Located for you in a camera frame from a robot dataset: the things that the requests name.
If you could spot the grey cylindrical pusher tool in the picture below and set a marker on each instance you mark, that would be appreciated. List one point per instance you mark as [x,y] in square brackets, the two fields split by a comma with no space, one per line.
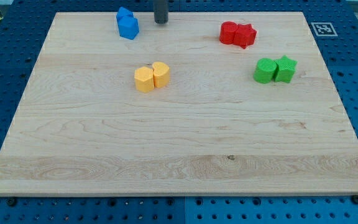
[161,11]

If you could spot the green cylinder block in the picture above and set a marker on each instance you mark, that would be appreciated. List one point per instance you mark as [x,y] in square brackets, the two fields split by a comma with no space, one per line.
[265,70]

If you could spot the blue pentagon block front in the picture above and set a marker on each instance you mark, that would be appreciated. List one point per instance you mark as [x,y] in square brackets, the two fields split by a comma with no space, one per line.
[128,27]

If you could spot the white fiducial marker tag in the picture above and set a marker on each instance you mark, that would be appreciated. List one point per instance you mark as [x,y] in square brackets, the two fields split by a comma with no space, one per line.
[324,29]

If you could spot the black bolt right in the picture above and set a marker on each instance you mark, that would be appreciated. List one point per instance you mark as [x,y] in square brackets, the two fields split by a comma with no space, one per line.
[354,199]

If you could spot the wooden board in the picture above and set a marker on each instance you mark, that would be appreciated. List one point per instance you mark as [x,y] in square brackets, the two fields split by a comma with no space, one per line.
[82,129]

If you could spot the black bolt left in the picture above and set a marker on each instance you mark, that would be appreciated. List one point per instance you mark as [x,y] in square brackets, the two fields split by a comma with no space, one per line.
[11,202]

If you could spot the red cylinder block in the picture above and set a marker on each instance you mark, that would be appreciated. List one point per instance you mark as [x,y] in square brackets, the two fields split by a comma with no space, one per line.
[227,32]

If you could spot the blue block rear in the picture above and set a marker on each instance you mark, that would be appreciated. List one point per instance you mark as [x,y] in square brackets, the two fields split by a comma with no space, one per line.
[122,13]

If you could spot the red star block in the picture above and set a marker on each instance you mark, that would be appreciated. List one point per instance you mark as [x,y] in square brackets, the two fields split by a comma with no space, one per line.
[244,36]

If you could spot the green star block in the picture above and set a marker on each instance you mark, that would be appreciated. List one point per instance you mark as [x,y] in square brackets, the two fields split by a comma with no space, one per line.
[285,70]

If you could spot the yellow hexagon block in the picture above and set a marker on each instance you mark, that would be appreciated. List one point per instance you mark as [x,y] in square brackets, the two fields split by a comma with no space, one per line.
[144,79]

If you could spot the yellow heart block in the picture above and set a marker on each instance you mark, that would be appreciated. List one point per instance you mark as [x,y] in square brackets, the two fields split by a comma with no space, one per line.
[161,72]

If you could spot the black bolt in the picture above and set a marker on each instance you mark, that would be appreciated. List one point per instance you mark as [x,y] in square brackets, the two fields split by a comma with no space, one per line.
[354,199]
[11,202]

